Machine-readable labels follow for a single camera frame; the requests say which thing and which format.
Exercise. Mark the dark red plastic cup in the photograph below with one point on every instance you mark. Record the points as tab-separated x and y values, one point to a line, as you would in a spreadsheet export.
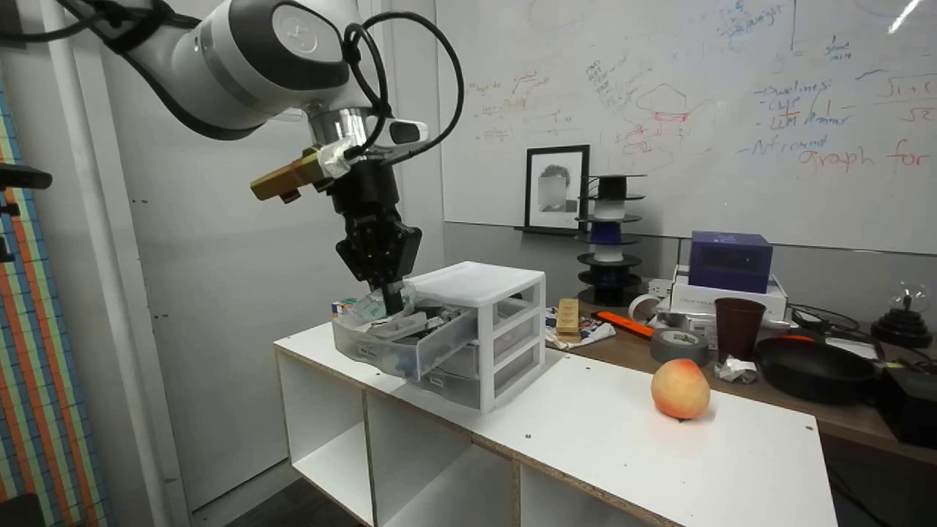
738	322

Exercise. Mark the clear plastic wrapper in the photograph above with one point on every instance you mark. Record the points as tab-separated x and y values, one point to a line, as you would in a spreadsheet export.
361	312

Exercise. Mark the grey tape roll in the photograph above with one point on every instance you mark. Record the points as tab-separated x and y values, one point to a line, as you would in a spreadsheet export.
671	344

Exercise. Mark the black frying pan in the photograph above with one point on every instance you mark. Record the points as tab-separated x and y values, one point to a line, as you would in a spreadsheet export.
816	370

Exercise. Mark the white plastic drawer unit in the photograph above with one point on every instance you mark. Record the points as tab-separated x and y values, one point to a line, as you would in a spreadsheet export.
506	340

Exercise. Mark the orange peach fruit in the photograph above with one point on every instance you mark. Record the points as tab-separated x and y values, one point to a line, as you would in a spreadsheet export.
681	391

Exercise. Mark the black disc stack stand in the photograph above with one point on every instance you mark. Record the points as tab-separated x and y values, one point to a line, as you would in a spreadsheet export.
610	269

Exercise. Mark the framed portrait picture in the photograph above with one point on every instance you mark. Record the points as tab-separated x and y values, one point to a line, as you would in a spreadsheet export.
555	187

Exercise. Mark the wooden block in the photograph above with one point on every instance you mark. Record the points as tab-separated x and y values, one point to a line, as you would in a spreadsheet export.
570	321

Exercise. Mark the white box under purple box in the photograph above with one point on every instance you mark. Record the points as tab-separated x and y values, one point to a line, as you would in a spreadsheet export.
702	300

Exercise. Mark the gray object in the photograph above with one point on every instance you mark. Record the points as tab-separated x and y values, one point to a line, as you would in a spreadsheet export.
415	322

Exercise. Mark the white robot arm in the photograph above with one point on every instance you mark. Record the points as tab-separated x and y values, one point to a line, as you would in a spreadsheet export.
252	58

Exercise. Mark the white shelf cabinet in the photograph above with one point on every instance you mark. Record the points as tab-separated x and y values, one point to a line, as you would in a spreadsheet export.
580	445

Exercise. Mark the orange tool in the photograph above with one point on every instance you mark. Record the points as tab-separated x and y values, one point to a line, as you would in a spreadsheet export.
626	322

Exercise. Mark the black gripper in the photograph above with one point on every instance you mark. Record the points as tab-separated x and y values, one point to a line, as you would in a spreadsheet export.
380	247

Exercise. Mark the open clear top drawer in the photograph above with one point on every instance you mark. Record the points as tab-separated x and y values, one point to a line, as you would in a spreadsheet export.
409	357

